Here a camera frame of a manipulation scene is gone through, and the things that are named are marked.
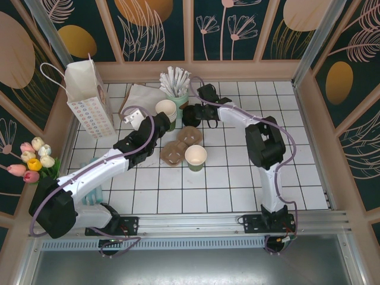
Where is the tulip flower bouquet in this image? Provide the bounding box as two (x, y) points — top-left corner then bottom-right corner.
(37, 159), (62, 182)

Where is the aluminium frame post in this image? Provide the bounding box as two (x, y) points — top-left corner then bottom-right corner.
(25, 0), (71, 68)
(292, 0), (348, 87)

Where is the grey slotted cable duct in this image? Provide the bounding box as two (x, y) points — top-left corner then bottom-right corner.
(40, 238), (267, 251)

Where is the mint green straw holder cup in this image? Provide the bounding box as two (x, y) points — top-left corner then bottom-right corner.
(166, 88), (190, 115)

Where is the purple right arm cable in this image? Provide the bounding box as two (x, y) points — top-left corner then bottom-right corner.
(189, 75), (299, 256)

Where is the green paper coffee cup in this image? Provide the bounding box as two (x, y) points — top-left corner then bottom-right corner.
(184, 145), (208, 173)

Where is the small black circuit board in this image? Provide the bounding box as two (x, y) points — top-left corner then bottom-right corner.
(99, 238), (124, 249)
(265, 234), (297, 255)

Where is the white printed paper bag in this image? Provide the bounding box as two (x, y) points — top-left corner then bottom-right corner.
(40, 52), (117, 140)

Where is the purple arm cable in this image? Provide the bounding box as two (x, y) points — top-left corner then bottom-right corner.
(28, 106), (157, 259)
(189, 75), (299, 256)

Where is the cream artificial tulip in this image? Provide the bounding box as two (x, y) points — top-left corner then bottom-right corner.
(20, 150), (37, 163)

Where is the light teal plastic object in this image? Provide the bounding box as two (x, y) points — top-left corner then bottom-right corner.
(80, 157), (104, 206)

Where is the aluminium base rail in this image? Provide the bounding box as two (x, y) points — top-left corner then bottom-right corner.
(28, 210), (354, 238)

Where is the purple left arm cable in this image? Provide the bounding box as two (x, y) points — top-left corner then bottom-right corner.
(28, 106), (157, 259)

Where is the aluminium side rail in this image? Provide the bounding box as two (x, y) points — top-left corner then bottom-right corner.
(61, 130), (78, 179)
(292, 79), (338, 210)

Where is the brown pulp cup carrier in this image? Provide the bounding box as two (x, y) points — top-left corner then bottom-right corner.
(160, 125), (204, 167)

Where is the yellow artificial tulip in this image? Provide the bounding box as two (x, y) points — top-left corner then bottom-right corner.
(26, 158), (42, 172)

